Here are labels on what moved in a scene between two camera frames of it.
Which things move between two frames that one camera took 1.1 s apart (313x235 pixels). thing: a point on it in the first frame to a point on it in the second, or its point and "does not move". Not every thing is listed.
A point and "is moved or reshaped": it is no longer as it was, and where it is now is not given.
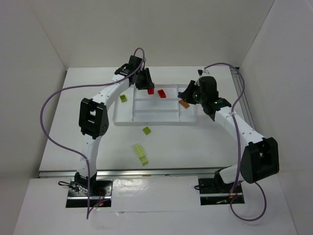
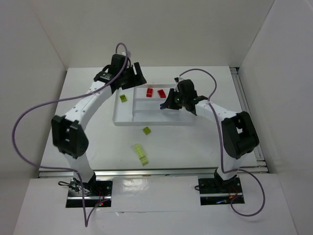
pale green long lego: (141, 155) does not move
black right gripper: (188, 90) to (174, 99)
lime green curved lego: (123, 98) does not move
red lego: (150, 90) is moved or reshaped
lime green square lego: (146, 130) does not move
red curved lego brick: (161, 93) does not move
